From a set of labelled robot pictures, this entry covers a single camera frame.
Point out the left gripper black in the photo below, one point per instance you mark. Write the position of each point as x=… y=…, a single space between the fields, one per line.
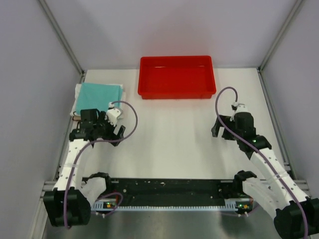
x=111 y=135

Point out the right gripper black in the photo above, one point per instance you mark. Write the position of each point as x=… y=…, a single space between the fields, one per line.
x=215 y=129

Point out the teal t-shirt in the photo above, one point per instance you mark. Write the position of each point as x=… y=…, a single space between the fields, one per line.
x=99 y=95

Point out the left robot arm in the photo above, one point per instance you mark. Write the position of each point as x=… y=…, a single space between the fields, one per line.
x=71 y=198

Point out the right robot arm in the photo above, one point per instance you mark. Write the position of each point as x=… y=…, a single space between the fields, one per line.
x=295 y=215

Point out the folded brown t-shirt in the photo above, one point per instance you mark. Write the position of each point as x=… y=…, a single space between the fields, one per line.
x=76 y=118

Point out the folded white daisy t-shirt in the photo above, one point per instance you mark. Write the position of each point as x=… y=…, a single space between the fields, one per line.
x=77 y=99

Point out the red plastic bin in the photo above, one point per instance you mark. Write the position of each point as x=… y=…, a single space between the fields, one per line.
x=176 y=77

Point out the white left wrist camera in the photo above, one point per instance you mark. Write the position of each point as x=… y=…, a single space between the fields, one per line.
x=113 y=114

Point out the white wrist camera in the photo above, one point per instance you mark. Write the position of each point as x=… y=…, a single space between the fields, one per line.
x=113 y=114
x=239 y=108

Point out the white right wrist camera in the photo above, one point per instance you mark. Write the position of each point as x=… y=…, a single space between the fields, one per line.
x=239 y=108

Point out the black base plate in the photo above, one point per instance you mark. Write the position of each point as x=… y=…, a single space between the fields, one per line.
x=144 y=192

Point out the grey slotted cable duct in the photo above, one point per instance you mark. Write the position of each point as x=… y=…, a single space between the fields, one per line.
x=230 y=206

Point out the aluminium corner post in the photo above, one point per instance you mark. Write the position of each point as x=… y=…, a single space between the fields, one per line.
x=60 y=35
x=298 y=5

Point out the aluminium frame rail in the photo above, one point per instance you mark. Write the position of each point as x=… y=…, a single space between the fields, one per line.
x=49 y=185

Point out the left aluminium corner post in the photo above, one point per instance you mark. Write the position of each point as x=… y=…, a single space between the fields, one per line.
x=60 y=35

